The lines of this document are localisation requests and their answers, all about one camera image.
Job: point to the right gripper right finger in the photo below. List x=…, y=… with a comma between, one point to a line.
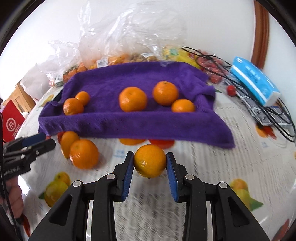
x=231, y=219

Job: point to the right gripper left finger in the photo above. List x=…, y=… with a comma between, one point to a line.
x=67, y=219

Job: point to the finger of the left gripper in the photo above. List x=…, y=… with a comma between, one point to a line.
x=37, y=149
x=25, y=141

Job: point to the oval orange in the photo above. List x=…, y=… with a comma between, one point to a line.
x=67, y=139

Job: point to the large orange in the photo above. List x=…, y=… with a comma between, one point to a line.
x=165, y=93
x=84, y=154

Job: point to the bag of red fruits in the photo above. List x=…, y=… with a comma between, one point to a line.
x=215, y=67

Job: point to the person's left hand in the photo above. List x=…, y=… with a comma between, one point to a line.
x=15, y=197

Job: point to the red paper bag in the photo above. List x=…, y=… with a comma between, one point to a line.
x=12, y=122

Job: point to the wooden chair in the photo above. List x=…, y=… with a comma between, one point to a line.
x=23, y=102

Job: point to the fruit print lace tablecloth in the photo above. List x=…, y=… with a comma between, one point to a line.
x=265, y=162

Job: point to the small orange left front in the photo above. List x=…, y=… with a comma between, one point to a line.
x=72, y=106

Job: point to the small orange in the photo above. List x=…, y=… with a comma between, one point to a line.
x=83, y=97
x=72, y=106
x=182, y=106

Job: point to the white plastic bag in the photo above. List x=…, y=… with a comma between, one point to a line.
x=35, y=83

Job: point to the small orange left back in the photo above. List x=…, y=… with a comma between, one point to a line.
x=83, y=97

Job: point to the left clear bag of oranges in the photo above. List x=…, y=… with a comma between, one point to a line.
x=60, y=62

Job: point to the grey plaid cloth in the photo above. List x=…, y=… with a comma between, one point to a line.
x=266, y=116

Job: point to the small orange right front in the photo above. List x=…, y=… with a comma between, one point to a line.
x=182, y=106

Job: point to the small red fruit on table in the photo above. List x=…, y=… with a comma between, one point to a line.
x=231, y=90

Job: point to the large clear bag of fruit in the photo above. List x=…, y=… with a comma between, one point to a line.
x=145, y=27

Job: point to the blue tissue pack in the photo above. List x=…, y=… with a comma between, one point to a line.
x=261, y=87

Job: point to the yellow fruit bag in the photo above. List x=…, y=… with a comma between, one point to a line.
x=170, y=53

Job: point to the brown wooden door frame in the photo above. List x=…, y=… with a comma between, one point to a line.
x=261, y=37

